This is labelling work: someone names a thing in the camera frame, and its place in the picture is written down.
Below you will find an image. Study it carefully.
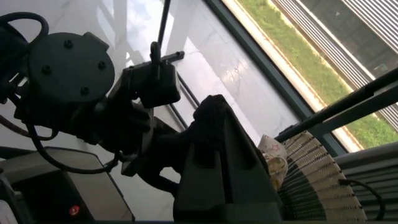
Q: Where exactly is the black garment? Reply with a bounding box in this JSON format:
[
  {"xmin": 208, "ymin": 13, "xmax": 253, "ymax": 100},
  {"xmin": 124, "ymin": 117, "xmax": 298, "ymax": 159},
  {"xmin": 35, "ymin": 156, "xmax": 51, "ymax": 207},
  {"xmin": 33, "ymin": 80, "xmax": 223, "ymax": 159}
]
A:
[{"xmin": 133, "ymin": 94, "xmax": 271, "ymax": 195}]

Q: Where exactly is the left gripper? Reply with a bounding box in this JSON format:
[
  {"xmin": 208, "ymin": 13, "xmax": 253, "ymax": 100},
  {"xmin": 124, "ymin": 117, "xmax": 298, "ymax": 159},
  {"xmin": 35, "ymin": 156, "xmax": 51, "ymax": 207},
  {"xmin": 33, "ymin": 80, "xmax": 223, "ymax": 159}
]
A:
[{"xmin": 99, "ymin": 93, "xmax": 157, "ymax": 157}]

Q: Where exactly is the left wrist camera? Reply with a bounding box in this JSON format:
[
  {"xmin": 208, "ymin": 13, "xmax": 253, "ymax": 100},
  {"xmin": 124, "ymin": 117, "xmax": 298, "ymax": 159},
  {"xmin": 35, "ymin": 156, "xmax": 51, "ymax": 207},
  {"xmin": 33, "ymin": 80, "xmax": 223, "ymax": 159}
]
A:
[{"xmin": 122, "ymin": 50, "xmax": 186, "ymax": 110}]

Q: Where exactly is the beige curtain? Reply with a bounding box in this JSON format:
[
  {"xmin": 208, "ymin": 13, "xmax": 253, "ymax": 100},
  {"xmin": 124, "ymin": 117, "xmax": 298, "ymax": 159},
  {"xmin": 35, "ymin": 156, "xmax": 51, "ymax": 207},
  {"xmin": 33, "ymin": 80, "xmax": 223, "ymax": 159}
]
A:
[{"xmin": 333, "ymin": 141, "xmax": 398, "ymax": 222}]

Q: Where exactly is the cream printed garment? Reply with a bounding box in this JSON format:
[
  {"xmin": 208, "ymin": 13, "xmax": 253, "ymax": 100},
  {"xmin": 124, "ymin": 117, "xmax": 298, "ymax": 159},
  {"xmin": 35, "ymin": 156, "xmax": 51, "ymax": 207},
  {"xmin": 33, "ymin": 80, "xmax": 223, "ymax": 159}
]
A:
[{"xmin": 257, "ymin": 134, "xmax": 289, "ymax": 191}]

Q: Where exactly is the white laundry basket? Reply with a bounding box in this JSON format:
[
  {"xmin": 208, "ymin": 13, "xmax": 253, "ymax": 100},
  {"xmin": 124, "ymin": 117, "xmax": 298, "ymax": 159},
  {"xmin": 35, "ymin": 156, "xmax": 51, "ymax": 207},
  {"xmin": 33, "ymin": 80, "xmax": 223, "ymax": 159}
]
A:
[{"xmin": 275, "ymin": 130, "xmax": 387, "ymax": 222}]

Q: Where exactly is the window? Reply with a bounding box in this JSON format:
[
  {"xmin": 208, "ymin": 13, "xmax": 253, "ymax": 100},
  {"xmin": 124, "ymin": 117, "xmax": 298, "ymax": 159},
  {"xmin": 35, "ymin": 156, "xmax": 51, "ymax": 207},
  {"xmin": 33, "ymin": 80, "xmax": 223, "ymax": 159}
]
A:
[{"xmin": 201, "ymin": 0, "xmax": 398, "ymax": 158}]

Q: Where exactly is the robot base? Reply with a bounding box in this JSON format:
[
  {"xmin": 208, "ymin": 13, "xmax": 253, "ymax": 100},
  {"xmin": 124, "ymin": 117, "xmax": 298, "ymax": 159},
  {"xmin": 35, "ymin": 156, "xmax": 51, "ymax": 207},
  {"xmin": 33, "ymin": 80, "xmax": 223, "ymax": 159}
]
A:
[{"xmin": 0, "ymin": 146, "xmax": 136, "ymax": 224}]

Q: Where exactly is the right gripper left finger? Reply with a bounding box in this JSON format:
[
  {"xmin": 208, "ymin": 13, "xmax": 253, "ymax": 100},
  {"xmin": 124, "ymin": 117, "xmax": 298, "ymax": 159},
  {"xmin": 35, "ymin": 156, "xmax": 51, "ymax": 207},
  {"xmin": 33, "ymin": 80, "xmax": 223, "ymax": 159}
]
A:
[{"xmin": 173, "ymin": 143, "xmax": 233, "ymax": 222}]

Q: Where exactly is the black cable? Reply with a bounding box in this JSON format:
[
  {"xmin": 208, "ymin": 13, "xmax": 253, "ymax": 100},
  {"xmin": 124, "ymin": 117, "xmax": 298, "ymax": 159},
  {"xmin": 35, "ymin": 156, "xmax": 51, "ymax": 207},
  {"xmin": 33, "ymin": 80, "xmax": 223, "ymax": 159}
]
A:
[
  {"xmin": 0, "ymin": 11, "xmax": 50, "ymax": 48},
  {"xmin": 25, "ymin": 123, "xmax": 121, "ymax": 175}
]

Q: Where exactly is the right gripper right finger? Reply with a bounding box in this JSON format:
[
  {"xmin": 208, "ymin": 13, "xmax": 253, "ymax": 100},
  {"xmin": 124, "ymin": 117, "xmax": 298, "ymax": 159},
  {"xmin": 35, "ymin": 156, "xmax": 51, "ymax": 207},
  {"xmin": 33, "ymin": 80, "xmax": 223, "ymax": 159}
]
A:
[{"xmin": 217, "ymin": 105, "xmax": 282, "ymax": 222}]

